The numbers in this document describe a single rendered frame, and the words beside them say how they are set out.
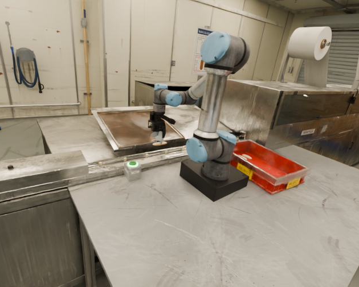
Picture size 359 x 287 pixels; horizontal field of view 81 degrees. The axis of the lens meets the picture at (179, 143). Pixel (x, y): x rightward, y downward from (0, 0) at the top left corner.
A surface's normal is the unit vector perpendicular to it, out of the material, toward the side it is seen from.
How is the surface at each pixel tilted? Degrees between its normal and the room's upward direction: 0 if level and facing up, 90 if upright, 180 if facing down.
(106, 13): 90
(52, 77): 90
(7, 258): 90
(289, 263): 0
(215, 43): 80
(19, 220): 90
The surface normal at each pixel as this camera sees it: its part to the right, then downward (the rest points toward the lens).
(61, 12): 0.55, 0.38
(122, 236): 0.11, -0.92
